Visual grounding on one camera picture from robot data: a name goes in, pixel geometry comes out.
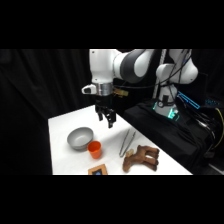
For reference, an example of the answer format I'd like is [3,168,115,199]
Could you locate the wooden framed blue block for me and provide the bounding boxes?
[87,163,110,176]

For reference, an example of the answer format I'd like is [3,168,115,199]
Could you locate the black curtain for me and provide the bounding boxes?
[0,49,224,176]

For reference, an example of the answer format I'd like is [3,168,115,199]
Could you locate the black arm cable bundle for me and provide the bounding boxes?
[153,49,194,101]

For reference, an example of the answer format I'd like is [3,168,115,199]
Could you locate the black robot stand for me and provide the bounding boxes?
[122,99,214,176]

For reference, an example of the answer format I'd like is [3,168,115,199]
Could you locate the metal tongs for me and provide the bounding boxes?
[118,128,137,159]

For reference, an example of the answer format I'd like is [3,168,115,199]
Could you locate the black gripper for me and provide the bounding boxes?
[94,103,117,129]

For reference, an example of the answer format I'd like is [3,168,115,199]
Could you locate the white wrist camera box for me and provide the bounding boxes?
[81,84,98,96]

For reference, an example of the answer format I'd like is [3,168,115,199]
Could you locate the orange plastic cup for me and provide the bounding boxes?
[87,140,103,160]

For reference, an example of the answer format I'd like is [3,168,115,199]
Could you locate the brown plush deer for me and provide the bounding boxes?
[121,144,161,174]

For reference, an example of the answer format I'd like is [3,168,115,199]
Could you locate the blue lit control box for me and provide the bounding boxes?
[176,91,202,111]

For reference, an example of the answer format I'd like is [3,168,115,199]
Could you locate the yellow cable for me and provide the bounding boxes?
[213,107,224,149]

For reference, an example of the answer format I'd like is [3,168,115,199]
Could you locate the grey bowl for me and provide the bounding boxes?
[66,126,95,151]

